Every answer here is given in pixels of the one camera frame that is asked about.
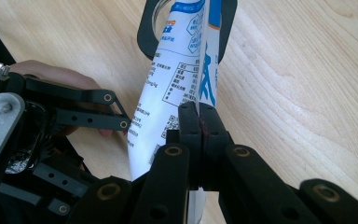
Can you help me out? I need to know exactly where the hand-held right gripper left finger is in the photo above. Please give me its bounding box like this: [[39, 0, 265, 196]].
[[130, 102, 204, 224]]

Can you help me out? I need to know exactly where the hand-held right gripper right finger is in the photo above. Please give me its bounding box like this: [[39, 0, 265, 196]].
[[199, 103, 321, 224]]

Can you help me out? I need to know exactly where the white and blue bag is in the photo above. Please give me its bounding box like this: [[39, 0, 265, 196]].
[[126, 0, 224, 224]]

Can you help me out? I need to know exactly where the clear jar with black lid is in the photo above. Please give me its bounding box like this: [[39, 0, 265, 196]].
[[136, 0, 239, 64]]

